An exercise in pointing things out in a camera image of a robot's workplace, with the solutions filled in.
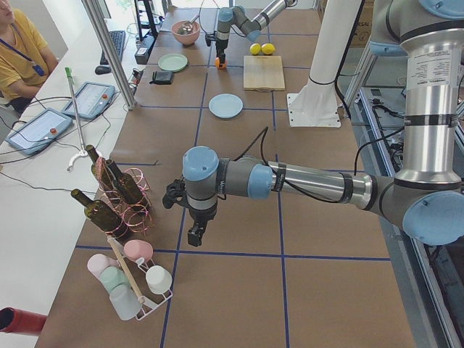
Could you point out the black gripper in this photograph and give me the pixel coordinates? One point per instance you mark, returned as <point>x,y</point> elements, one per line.
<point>221,46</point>
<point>201,216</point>

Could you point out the orange fruit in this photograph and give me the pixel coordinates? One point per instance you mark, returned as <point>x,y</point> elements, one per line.
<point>220,64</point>

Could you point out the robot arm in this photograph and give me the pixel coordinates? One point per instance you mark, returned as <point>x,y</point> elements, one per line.
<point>250,28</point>
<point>423,198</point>

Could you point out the light blue plate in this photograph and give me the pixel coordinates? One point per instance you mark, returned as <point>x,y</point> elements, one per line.
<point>225,106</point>

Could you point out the light green plate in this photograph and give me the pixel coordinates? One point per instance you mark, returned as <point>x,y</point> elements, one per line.
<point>173,62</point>

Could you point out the upper yellow lemon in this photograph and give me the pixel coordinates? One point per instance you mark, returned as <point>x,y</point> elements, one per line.
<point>255,49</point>

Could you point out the yellow lemon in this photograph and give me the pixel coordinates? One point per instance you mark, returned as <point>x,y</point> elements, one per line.
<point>255,49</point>
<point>268,49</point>

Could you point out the pink bowl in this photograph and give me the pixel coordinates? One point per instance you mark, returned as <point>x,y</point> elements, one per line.
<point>186,37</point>

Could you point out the metal scoop spoon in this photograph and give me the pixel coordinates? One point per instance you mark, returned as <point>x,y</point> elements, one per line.
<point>187,26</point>

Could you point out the bamboo cutting board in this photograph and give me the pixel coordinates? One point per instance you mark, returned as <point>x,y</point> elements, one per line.
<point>263,73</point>

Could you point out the lower yellow lemon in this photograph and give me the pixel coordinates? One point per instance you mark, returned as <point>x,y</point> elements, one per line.
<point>268,49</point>

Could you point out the white cup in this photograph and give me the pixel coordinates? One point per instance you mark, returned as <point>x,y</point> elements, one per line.
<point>158,279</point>

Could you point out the pink cup on top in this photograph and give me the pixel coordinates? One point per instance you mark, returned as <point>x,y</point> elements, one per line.
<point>136,249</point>

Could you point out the mint green cup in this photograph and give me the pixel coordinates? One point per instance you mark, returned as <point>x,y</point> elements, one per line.
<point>112,277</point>

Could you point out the light blue cup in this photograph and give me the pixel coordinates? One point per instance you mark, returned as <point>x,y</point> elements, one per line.
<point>125,302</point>

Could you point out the dark green wine bottle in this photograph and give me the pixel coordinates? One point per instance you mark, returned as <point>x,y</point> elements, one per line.
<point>103,216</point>

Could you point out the pale pink cup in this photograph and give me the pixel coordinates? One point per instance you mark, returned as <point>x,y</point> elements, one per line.
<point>97,263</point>

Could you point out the black computer mouse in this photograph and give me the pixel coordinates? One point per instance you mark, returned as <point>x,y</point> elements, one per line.
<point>102,69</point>

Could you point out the metal stand with green tip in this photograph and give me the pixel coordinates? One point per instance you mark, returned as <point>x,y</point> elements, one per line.
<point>82,151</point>

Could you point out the far blue teach pendant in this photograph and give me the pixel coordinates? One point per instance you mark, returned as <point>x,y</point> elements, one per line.
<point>92,98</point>

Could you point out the blue teach pendant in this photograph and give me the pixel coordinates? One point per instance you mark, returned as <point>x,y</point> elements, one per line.
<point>92,98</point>
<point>39,132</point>

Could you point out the near blue teach pendant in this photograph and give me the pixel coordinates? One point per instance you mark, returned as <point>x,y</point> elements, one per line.
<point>39,132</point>

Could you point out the person in yellow shirt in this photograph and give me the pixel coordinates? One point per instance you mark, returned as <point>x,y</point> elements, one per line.
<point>26,59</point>

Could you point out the red cylinder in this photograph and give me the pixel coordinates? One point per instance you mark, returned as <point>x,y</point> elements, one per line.
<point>16,321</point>

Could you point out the white wire cup rack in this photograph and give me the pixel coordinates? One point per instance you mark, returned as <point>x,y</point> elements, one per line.
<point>147,286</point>

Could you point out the copper wire bottle rack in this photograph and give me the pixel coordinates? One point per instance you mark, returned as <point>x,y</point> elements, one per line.
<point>137,215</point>

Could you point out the wooden rack handle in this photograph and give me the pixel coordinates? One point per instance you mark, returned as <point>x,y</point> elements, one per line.
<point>120,258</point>

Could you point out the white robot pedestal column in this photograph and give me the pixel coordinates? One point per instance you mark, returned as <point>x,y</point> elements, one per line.
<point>339,19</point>

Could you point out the aluminium frame post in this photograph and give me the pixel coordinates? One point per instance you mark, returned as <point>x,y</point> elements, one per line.
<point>97,20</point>

